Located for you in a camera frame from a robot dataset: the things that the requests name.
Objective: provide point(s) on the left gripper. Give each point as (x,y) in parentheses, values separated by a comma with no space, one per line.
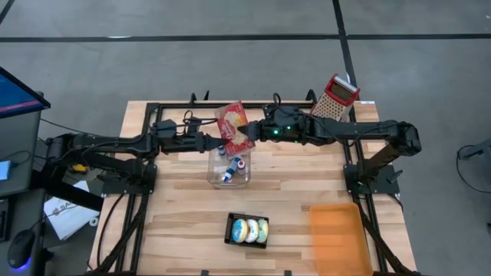
(182,142)

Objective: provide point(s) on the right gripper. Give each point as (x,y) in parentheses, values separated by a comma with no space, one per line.
(282,132)

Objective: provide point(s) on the blue cap dropper bottle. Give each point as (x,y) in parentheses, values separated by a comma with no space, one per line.
(221,150)
(230,169)

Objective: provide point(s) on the red snack packet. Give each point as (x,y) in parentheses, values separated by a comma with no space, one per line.
(234,119)

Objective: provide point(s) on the red cap dropper bottle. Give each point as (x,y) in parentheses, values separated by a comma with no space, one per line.
(241,165)

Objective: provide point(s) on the blue frosted donut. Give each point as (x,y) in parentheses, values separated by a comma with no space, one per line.
(239,231)

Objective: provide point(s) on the white frosted donut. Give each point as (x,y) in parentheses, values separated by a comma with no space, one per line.
(253,230)

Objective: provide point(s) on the green frosted donut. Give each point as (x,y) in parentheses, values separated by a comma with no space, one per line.
(264,231)

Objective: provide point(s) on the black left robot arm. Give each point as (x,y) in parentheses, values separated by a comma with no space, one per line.
(115,143)

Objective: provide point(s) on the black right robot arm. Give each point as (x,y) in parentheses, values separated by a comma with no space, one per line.
(356,130)

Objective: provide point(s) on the clear plastic container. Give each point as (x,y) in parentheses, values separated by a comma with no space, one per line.
(215,176)

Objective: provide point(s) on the black mesh basket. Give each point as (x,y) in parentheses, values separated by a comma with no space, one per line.
(246,215)

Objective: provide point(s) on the red metal box grater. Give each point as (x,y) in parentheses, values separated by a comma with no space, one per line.
(337,97)

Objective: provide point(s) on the white table label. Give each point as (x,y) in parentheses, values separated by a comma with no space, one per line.
(367,102)

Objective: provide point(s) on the small yellow tool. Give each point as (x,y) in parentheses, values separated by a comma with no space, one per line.
(79,168)

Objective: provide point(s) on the orange plastic tray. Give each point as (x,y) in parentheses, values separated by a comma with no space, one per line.
(339,239)

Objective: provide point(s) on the white paper bag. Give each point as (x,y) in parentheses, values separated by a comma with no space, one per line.
(69,216)

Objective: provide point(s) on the computer monitor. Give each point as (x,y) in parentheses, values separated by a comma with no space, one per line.
(17,94)

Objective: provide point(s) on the dark computer desk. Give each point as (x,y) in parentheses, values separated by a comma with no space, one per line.
(23,214)

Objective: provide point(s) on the light blue card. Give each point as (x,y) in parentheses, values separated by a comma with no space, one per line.
(4,170)

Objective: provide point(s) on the black computer mouse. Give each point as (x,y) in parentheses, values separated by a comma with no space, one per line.
(21,247)

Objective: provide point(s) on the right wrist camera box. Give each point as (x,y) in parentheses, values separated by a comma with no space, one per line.
(284,112)

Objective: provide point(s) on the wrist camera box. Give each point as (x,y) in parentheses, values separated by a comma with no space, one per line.
(284,112)
(165,126)

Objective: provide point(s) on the black frame clamp hook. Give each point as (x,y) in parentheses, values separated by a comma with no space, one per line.
(193,97)
(206,96)
(311,96)

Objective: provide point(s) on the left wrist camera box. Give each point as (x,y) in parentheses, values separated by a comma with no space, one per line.
(165,126)

